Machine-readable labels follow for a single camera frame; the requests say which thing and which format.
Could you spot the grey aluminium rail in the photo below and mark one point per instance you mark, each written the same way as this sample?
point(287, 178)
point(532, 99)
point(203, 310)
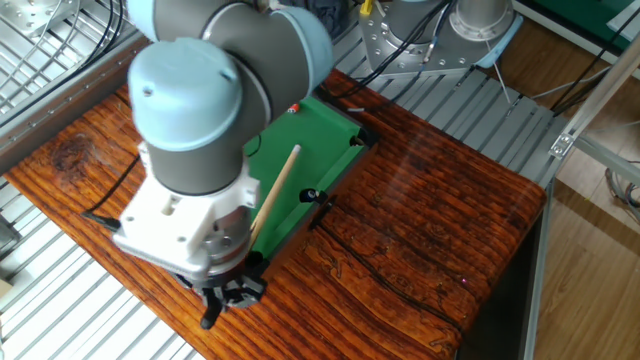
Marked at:
point(50, 115)

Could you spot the grey light-blue robot arm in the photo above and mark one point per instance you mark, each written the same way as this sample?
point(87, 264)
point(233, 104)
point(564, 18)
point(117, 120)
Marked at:
point(190, 100)

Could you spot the silver robot mounting plate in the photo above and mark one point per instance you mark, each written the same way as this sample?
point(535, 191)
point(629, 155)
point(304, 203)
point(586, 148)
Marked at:
point(400, 57)

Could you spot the round-holed silver metal plate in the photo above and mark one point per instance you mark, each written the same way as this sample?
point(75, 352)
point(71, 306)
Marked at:
point(35, 12)

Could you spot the glossy wooden board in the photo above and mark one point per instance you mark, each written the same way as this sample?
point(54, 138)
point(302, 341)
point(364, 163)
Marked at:
point(400, 225)

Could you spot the green board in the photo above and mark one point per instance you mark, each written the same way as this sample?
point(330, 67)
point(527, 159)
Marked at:
point(575, 15)

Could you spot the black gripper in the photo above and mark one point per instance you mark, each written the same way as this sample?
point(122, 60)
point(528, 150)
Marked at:
point(225, 282)

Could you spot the aluminium frame leg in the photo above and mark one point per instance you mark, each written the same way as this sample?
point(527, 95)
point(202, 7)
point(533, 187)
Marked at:
point(537, 300)

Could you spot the yellow plastic object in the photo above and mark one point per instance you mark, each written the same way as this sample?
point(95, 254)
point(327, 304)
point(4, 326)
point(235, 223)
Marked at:
point(366, 6)

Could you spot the orange striped pool ball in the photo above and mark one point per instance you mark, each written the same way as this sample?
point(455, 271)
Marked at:
point(294, 108)

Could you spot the mini green felt pool table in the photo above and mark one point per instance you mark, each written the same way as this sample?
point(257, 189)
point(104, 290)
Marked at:
point(320, 145)

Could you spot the aluminium frame beam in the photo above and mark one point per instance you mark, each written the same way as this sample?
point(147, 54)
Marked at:
point(600, 95)

